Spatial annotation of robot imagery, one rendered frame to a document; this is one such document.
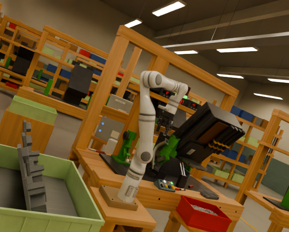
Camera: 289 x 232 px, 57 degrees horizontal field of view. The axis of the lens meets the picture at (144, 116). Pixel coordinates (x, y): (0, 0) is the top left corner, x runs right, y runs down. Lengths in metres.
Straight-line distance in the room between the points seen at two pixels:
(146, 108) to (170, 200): 0.87
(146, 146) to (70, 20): 10.80
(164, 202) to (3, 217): 1.28
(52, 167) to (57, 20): 10.63
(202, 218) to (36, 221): 1.18
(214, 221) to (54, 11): 10.97
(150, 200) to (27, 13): 10.72
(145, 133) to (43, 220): 0.69
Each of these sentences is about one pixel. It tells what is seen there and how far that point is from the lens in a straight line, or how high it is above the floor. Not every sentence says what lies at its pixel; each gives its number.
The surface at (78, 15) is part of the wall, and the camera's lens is 12.10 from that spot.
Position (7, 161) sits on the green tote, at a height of 0.88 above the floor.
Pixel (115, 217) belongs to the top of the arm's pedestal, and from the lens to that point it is 1.44.
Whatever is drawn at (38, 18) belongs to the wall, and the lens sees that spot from 12.00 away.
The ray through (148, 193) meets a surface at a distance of 1.93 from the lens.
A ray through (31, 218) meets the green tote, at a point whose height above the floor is 0.94.
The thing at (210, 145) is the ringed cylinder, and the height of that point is 1.32.
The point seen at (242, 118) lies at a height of 2.01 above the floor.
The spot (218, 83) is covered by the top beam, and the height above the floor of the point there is 1.90.
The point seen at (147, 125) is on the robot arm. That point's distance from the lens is 1.43.
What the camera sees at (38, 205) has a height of 0.92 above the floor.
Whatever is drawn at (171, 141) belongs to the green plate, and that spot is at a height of 1.22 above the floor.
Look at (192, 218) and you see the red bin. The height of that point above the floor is 0.86.
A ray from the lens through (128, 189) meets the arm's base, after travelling 1.53.
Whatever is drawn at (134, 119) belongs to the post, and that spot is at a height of 1.26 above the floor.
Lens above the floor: 1.45
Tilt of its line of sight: 3 degrees down
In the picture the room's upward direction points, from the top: 22 degrees clockwise
